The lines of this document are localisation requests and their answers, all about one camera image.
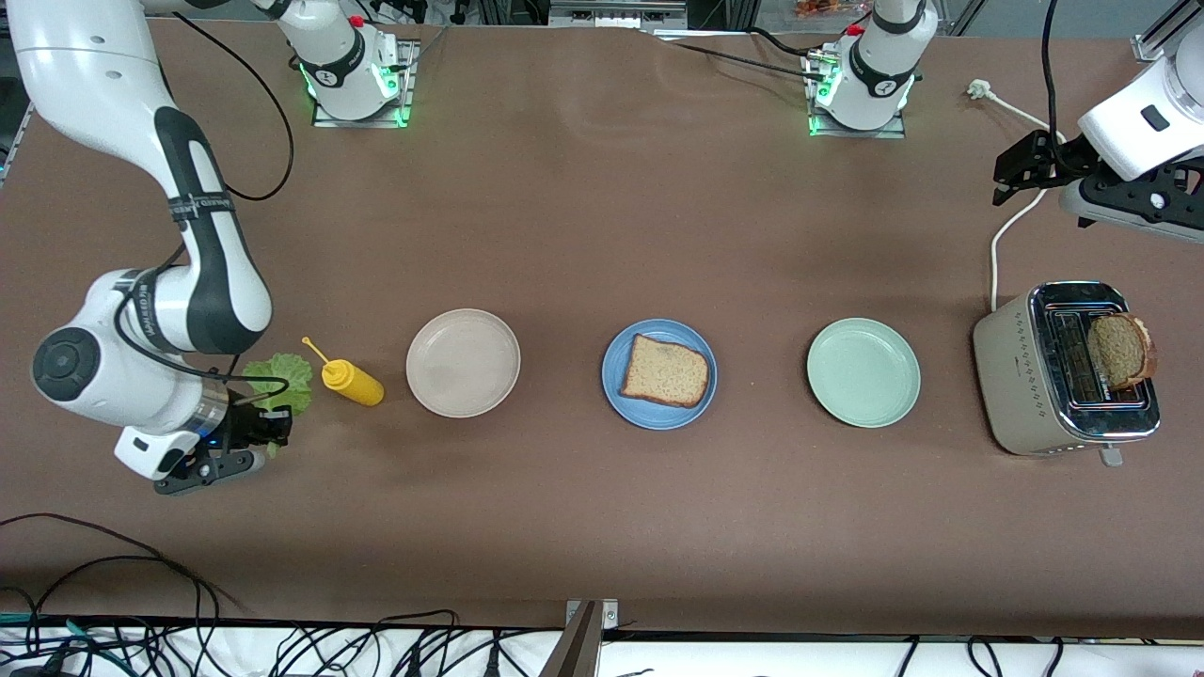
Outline blue plate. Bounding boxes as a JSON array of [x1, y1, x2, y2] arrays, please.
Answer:
[[601, 319, 719, 432]]

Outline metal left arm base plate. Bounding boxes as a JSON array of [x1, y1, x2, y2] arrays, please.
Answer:
[[804, 47, 909, 140]]

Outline black cable to arm base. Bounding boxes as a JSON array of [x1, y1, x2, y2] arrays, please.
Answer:
[[658, 26, 831, 84]]

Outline metal table edge bracket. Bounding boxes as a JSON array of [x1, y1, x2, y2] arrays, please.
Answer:
[[541, 599, 620, 677]]

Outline beige plate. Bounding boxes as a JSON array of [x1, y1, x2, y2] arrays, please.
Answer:
[[405, 307, 522, 419]]

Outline aluminium frame profile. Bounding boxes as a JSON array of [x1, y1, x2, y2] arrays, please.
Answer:
[[1133, 0, 1204, 63]]

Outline green lettuce leaf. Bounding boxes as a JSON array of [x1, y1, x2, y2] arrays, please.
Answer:
[[241, 352, 314, 460]]

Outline brown bread slice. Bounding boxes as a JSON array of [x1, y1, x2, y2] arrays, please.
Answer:
[[618, 333, 711, 409], [1086, 314, 1158, 391]]

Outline beige and chrome toaster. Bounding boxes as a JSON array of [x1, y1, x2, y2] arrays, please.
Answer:
[[972, 280, 1162, 468]]

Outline white toaster power cord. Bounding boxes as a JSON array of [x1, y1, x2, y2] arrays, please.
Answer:
[[967, 79, 1069, 313]]

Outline pale green plate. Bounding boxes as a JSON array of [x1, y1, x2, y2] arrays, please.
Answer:
[[806, 317, 922, 430]]

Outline long black looping cable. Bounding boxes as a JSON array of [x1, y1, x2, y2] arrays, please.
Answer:
[[19, 555, 222, 677], [0, 512, 247, 614]]

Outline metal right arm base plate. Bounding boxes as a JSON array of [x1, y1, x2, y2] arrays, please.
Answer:
[[312, 39, 420, 130]]

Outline yellow squeeze bottle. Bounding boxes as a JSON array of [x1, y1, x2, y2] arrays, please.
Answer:
[[301, 336, 386, 407]]

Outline teal cable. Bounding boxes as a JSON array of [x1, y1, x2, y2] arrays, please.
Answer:
[[0, 614, 125, 674]]

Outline metal frame block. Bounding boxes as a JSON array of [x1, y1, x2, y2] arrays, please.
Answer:
[[548, 0, 688, 29]]

